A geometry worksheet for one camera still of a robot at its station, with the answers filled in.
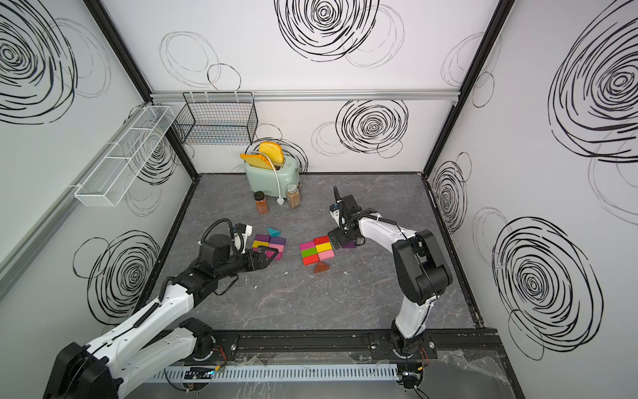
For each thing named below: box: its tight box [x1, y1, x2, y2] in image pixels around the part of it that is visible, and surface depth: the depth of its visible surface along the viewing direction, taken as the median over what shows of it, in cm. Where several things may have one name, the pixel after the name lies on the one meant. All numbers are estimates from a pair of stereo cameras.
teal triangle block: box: [266, 226, 282, 238], surface depth 100 cm
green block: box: [300, 246, 318, 258], surface depth 96 cm
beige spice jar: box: [286, 183, 301, 209], surface depth 104 cm
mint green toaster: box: [243, 157, 301, 199], surface depth 104 cm
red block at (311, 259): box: [302, 253, 320, 266], surface depth 93 cm
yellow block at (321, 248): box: [315, 241, 333, 253], surface depth 96 cm
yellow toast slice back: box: [258, 141, 285, 167], surface depth 104 cm
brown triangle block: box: [314, 261, 330, 274], surface depth 91 cm
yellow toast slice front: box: [239, 153, 274, 171], surface depth 101 cm
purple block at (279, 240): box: [269, 236, 287, 246], surface depth 100 cm
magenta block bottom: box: [299, 241, 315, 252], surface depth 97 cm
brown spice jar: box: [255, 199, 269, 214], surface depth 106 cm
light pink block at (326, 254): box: [318, 249, 335, 262], surface depth 95 cm
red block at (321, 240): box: [313, 236, 329, 246], surface depth 98 cm
